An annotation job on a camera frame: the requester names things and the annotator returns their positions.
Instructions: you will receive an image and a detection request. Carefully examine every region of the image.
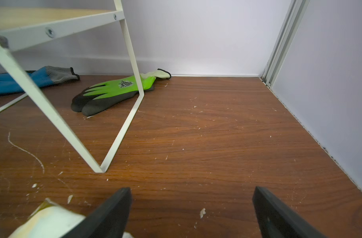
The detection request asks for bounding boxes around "white frame wooden shelf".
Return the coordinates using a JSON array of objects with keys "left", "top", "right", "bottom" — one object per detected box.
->
[{"left": 0, "top": 1, "right": 144, "bottom": 173}]

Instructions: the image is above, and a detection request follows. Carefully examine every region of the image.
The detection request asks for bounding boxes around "green black work glove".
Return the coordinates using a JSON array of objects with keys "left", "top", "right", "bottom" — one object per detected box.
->
[{"left": 70, "top": 68, "right": 172, "bottom": 117}]

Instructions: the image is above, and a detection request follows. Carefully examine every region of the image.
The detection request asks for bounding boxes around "blue grey work glove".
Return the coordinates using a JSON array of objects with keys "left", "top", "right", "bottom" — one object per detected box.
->
[{"left": 0, "top": 66, "right": 80, "bottom": 96}]

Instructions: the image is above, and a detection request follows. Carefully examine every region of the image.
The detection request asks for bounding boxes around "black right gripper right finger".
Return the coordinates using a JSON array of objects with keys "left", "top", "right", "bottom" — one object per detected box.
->
[{"left": 252, "top": 186, "right": 325, "bottom": 238}]

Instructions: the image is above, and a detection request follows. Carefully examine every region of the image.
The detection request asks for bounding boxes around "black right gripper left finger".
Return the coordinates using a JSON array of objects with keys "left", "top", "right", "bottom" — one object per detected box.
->
[{"left": 63, "top": 187, "right": 132, "bottom": 238}]

